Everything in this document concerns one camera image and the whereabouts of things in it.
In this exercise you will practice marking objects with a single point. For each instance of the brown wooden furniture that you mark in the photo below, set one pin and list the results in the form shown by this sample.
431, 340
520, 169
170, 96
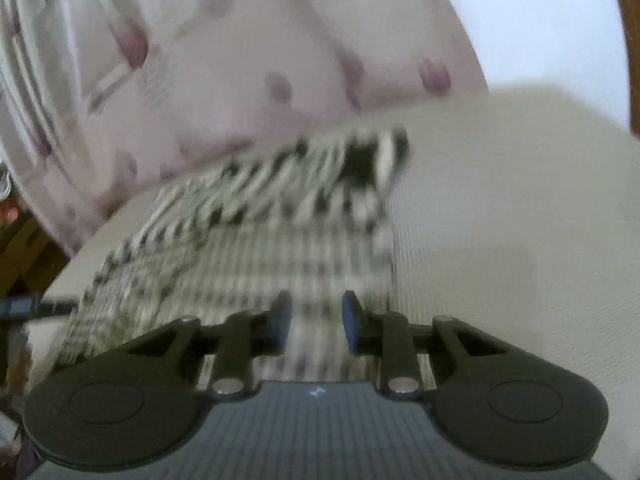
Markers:
25, 255

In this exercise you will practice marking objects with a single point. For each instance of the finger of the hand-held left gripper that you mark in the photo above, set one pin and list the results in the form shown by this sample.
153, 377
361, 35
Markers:
22, 307

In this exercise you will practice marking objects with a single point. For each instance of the black white striped knit sweater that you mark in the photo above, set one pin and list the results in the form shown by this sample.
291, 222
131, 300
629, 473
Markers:
260, 240

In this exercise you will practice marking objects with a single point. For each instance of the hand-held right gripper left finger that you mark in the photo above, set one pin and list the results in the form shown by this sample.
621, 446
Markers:
283, 321

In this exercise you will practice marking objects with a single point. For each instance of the pink floral pillow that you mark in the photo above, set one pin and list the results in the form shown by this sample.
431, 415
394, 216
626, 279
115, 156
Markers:
225, 60

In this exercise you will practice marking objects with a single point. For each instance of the brown wooden frame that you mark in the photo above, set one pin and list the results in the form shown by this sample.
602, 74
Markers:
629, 35

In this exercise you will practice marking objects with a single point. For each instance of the beige sofa cushion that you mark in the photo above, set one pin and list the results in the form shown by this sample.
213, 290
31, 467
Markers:
500, 210

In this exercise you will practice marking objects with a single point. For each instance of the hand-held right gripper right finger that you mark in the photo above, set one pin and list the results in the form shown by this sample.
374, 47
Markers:
351, 322

